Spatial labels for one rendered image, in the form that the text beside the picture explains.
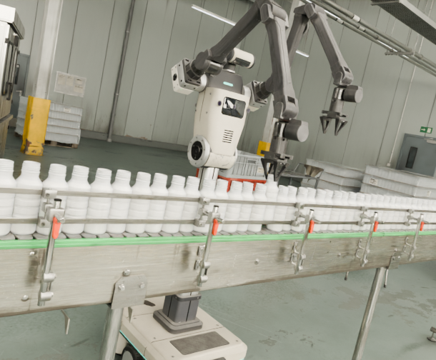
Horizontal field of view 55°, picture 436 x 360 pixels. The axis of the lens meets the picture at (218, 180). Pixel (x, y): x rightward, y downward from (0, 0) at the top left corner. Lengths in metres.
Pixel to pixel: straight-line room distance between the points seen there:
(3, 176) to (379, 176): 7.29
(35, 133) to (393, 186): 6.67
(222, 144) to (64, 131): 8.93
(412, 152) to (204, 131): 10.32
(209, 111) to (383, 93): 11.01
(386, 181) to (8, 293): 7.23
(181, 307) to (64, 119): 8.86
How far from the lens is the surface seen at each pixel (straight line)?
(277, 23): 1.62
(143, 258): 1.17
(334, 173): 8.52
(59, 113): 10.70
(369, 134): 12.78
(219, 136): 2.01
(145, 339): 2.20
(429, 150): 11.93
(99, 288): 1.15
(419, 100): 12.33
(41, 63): 8.95
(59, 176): 1.04
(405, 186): 7.73
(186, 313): 2.29
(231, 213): 1.35
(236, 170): 3.75
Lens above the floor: 1.34
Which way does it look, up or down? 8 degrees down
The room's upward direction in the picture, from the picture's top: 12 degrees clockwise
